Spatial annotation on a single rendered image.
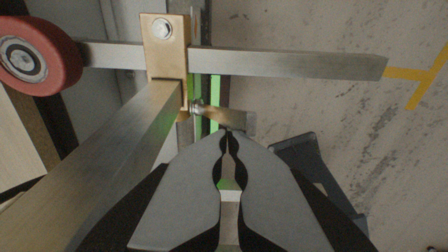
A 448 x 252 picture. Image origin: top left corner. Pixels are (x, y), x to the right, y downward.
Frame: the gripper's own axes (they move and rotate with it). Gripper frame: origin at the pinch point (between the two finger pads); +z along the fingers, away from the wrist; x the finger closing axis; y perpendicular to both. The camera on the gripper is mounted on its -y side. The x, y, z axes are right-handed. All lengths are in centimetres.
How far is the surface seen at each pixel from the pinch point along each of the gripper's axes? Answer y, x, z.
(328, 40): 3, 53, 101
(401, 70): 16, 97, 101
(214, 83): 6.3, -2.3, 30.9
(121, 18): -4.7, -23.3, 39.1
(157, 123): 1.7, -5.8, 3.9
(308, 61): -1.9, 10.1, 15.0
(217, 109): 0.5, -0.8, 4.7
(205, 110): 2.9, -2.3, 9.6
